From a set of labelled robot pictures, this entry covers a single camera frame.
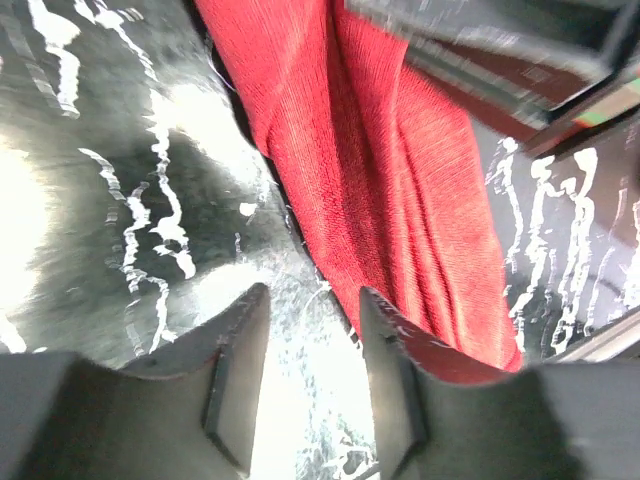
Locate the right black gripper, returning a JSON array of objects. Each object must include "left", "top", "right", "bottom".
[{"left": 346, "top": 0, "right": 639, "bottom": 157}]

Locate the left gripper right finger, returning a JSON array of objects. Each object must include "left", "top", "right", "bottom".
[{"left": 360, "top": 288, "right": 639, "bottom": 479}]

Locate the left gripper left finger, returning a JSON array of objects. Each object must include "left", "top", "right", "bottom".
[{"left": 1, "top": 283, "right": 270, "bottom": 479}]

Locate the dark red cloth napkin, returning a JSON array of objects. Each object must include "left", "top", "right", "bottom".
[{"left": 197, "top": 1, "right": 522, "bottom": 371}]

